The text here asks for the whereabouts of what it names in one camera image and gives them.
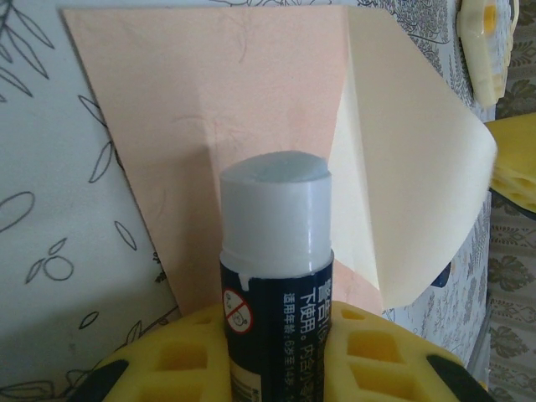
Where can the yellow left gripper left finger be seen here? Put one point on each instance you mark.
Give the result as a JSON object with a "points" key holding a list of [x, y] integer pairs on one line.
{"points": [[167, 368]]}

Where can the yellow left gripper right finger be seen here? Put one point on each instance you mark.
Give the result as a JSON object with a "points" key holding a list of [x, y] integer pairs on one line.
{"points": [[385, 368]]}

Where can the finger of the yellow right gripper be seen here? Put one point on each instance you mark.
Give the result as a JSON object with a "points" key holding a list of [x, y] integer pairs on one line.
{"points": [[517, 188], [517, 144]]}

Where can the navy glue stick cap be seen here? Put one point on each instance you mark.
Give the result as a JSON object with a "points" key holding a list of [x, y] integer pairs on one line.
{"points": [[443, 276]]}

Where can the navy white glue stick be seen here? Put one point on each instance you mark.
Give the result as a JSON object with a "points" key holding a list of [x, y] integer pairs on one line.
{"points": [[276, 218]]}

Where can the pink envelope cream inside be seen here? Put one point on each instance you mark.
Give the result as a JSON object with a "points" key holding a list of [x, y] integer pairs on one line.
{"points": [[209, 104]]}

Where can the cream yellow calculator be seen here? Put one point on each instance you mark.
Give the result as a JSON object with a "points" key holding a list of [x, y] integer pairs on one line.
{"points": [[481, 63]]}

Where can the floral patterned table cover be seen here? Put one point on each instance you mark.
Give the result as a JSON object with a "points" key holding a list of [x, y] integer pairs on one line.
{"points": [[50, 209]]}

